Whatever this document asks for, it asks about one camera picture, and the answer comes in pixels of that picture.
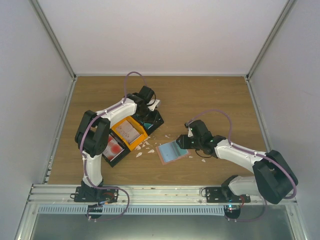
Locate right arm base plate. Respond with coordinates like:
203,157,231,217
204,186,251,204

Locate aluminium mounting rail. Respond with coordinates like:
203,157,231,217
27,184,298,205

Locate white debris pile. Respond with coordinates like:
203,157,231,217
133,135,158,158

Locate black bin with red cards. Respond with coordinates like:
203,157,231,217
102,132,130,168

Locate black bin with teal cards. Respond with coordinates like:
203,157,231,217
131,110,164,136

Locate red and white cards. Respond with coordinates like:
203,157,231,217
102,135,124,162

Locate yellow bin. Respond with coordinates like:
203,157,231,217
111,116,148,151

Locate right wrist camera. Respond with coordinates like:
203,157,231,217
185,121,194,138

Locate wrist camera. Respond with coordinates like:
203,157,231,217
185,121,194,138
147,99,161,112

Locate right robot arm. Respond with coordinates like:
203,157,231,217
176,120,299,204

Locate grey slotted cable duct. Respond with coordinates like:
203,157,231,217
38,204,225,216

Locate pale pink cards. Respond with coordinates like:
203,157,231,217
115,120,141,145

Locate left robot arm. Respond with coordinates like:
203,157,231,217
71,85,164,203

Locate teal cards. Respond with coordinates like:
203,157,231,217
143,122,153,129

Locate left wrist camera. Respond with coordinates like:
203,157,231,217
147,99,161,112

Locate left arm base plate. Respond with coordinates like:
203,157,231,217
70,185,119,204

